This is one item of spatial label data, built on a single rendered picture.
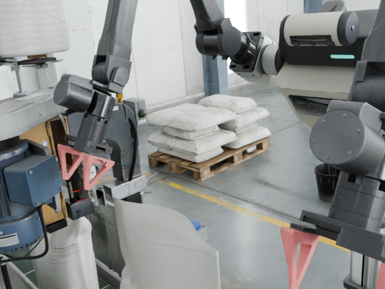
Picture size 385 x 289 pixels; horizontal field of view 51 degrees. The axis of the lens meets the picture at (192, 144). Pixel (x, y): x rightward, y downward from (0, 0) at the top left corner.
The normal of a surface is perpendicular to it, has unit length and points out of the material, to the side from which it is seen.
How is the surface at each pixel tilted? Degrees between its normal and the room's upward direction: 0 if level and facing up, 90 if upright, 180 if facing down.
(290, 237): 82
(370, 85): 56
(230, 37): 90
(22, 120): 90
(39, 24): 88
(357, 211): 63
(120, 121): 90
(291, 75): 40
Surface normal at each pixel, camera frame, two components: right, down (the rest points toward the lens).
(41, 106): 0.99, -0.04
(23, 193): -0.38, 0.31
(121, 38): 0.67, -0.02
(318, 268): -0.08, -0.95
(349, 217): -0.50, -0.20
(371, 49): -0.70, -0.10
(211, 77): -0.72, 0.26
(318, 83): -0.53, -0.56
